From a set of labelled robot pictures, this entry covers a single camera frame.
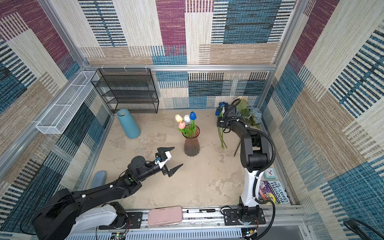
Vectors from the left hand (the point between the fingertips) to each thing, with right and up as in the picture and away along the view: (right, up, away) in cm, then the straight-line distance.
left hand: (177, 153), depth 74 cm
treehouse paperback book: (+50, -21, +5) cm, 54 cm away
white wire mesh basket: (-56, +16, -3) cm, 58 cm away
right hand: (+26, +15, +27) cm, 41 cm away
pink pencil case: (-6, -30, -1) cm, 31 cm away
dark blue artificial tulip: (+8, +18, +2) cm, 20 cm away
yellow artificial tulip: (+1, +17, +1) cm, 17 cm away
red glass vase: (+7, +10, +7) cm, 14 cm away
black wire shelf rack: (-37, +39, +34) cm, 63 cm away
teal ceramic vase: (-33, +13, +22) cm, 42 cm away
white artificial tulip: (+4, +17, +3) cm, 18 cm away
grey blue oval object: (-45, -16, +10) cm, 48 cm away
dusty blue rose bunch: (+47, +20, +30) cm, 59 cm away
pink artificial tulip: (+5, +10, +5) cm, 12 cm away
